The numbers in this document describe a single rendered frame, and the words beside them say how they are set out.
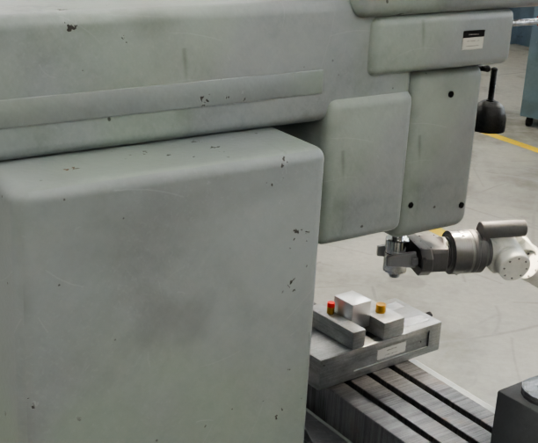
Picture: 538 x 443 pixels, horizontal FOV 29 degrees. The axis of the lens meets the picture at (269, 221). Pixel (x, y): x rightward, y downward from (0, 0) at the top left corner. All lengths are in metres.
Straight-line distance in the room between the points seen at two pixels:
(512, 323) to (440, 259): 2.80
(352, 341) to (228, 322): 0.62
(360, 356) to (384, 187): 0.49
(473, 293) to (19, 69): 3.90
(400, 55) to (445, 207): 0.35
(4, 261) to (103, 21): 0.35
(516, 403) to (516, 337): 2.93
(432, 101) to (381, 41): 0.19
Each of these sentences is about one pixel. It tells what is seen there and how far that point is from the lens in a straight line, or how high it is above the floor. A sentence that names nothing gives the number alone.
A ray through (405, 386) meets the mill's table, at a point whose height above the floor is 0.95.
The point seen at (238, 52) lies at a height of 1.69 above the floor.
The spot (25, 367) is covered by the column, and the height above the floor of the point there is 1.31.
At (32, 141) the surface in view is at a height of 1.59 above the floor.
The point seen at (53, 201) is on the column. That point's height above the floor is 1.54.
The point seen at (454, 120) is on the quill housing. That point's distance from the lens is 1.96.
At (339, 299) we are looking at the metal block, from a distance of 2.23.
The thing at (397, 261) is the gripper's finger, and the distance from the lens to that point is 2.08.
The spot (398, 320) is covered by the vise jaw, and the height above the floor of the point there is 1.05.
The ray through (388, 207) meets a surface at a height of 1.39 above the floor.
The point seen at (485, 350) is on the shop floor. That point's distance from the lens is 4.60.
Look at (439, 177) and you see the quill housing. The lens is 1.97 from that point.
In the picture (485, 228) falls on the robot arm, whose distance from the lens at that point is 2.13.
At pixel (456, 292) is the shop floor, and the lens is 5.13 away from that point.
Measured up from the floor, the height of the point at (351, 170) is 1.47.
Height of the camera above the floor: 2.00
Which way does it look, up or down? 20 degrees down
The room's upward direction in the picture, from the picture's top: 3 degrees clockwise
